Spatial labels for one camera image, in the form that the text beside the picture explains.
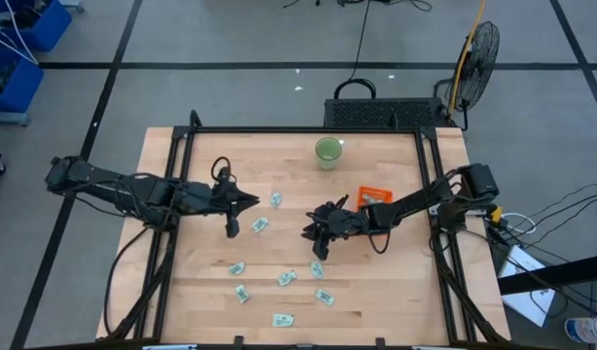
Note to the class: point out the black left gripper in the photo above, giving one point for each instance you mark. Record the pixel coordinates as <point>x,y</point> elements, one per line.
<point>226,201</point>

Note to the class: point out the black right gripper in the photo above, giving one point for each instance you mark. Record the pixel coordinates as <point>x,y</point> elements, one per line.
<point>344,223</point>

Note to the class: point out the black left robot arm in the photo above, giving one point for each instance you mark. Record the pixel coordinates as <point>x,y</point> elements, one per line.
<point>123,189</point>

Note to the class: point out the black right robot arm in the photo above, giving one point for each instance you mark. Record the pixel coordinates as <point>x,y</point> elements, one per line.
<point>415,201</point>

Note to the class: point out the orange plastic basket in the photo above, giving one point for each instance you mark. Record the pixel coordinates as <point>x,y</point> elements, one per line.
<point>374,194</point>

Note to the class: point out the green cup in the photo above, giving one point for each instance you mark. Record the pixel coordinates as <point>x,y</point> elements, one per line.
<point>328,154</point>

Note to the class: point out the black perforated equipment case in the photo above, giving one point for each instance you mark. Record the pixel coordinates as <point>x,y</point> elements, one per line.
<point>376,113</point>

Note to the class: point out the yellow connector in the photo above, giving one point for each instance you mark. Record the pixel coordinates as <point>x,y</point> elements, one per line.
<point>496,215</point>

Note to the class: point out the white paper box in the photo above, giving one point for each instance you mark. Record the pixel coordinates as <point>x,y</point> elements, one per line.
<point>524,287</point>

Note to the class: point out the black floor fan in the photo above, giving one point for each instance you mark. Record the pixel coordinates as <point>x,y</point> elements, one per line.
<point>476,63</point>

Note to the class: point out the black beam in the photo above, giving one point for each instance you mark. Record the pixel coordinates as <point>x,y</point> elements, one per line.
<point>551,277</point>

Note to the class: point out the blue storage bin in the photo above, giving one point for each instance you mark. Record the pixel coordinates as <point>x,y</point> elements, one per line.
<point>45,24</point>
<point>21,87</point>

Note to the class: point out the white and blue object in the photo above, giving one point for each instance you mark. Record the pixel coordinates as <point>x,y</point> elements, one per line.
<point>583,330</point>

